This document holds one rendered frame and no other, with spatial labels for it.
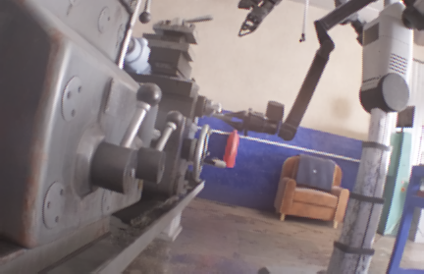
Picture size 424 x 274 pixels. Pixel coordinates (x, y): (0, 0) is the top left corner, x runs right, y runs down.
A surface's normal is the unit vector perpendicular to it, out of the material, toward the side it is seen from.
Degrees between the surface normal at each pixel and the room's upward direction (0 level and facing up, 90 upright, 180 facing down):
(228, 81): 90
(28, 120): 90
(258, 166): 90
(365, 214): 90
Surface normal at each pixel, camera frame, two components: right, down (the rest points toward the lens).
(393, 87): 0.10, -0.02
